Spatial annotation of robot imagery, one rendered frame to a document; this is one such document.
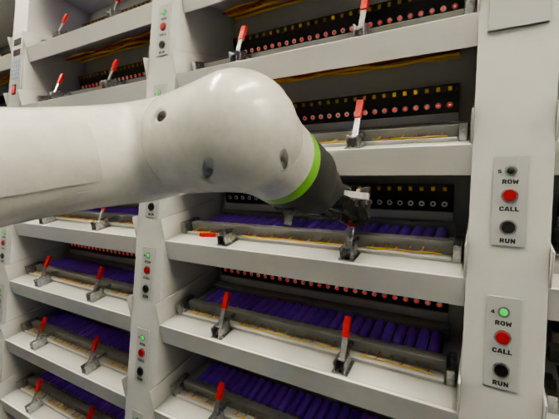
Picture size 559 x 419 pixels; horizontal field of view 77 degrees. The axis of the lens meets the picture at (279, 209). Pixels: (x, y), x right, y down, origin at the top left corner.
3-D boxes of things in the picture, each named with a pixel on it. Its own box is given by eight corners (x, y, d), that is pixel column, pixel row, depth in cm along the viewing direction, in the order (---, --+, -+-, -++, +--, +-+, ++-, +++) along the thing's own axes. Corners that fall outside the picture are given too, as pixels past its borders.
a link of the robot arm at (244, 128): (252, 158, 24) (263, 21, 26) (126, 179, 30) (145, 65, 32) (327, 208, 36) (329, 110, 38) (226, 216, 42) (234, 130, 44)
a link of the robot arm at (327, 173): (327, 115, 38) (255, 122, 43) (312, 221, 36) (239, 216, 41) (344, 138, 43) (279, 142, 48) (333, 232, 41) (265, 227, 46)
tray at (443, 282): (464, 306, 51) (467, 244, 49) (167, 258, 81) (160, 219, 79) (470, 254, 68) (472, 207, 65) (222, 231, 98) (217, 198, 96)
